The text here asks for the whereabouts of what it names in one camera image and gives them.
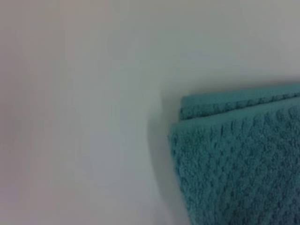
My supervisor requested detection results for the teal waffle-weave towel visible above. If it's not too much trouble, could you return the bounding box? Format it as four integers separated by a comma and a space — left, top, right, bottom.
167, 83, 300, 225

